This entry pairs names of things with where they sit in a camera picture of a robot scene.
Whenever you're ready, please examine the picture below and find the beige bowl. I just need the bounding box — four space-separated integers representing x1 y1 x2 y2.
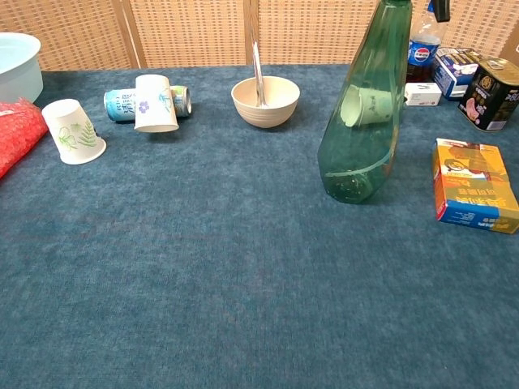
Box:
230 76 301 129

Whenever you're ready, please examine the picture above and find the red bubble wrap package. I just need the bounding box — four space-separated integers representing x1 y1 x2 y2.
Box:
0 98 49 179

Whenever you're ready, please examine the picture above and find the blue white carton box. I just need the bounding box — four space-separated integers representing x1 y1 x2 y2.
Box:
431 47 487 101

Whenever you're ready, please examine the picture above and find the white paper cup small print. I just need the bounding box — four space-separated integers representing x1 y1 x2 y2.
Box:
340 87 397 126

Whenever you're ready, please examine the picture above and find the green spray bottle black trigger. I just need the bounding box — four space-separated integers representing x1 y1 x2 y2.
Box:
317 0 451 205

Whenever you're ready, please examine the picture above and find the black gold tin can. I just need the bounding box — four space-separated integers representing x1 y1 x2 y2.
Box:
457 58 519 132

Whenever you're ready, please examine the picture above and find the orange yellow snack box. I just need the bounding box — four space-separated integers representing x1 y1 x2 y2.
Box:
431 138 519 235

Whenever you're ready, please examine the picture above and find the cola bottle blue cap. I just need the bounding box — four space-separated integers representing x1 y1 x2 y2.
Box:
406 7 443 84

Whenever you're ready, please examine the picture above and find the blue carpet table cover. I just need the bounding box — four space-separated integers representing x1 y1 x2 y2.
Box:
0 63 519 389

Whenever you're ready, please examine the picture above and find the blue green drink can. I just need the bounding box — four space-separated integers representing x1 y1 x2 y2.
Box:
103 85 193 123

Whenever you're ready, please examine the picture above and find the light blue plastic basin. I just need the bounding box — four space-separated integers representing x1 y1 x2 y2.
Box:
0 32 44 105

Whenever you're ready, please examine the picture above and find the metal spoon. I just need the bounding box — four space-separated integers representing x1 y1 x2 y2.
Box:
251 40 272 109

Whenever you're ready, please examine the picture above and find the small white box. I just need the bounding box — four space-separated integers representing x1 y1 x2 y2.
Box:
404 82 443 107

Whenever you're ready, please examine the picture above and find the woven bamboo folding screen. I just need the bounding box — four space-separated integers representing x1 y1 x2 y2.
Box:
0 0 519 72

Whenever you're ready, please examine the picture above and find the paper cup green leaf print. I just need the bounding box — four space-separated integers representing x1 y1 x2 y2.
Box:
41 98 108 165

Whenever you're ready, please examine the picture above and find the paper cup purple flower print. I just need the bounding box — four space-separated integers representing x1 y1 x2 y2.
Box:
134 74 180 134

